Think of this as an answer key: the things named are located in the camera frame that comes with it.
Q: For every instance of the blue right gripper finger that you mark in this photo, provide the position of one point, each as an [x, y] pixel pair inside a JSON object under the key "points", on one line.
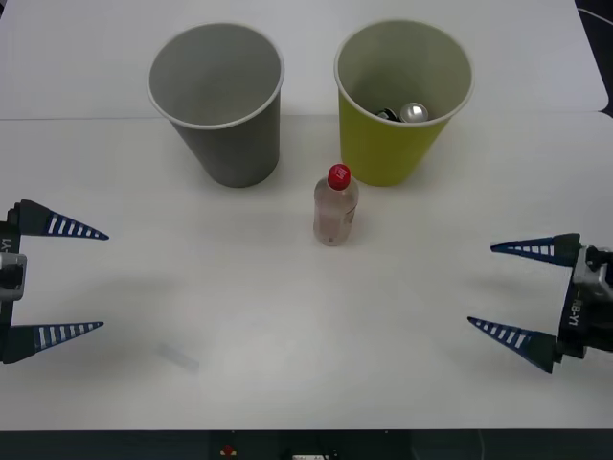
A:
{"points": [[562, 246], [541, 350]]}

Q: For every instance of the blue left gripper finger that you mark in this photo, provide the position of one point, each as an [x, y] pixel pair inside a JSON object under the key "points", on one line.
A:
{"points": [[24, 342], [33, 220]]}

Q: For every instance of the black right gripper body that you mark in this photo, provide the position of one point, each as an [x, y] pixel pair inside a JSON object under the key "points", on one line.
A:
{"points": [[582, 321]]}

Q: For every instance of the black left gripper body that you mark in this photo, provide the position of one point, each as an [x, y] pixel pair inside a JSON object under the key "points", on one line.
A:
{"points": [[6, 242]]}

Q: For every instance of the clear bottle with red cap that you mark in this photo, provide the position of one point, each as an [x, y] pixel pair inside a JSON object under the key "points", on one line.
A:
{"points": [[335, 215]]}

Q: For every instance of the silver drink can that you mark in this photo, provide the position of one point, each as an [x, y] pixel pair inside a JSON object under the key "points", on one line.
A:
{"points": [[413, 112]]}

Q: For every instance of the yellow-green plastic bin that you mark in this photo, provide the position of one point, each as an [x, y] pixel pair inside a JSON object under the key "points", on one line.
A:
{"points": [[378, 148]]}

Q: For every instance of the grey plastic bin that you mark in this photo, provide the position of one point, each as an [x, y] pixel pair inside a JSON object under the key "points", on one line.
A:
{"points": [[239, 153]]}

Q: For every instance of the red button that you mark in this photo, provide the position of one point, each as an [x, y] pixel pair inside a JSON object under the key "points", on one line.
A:
{"points": [[228, 451]]}

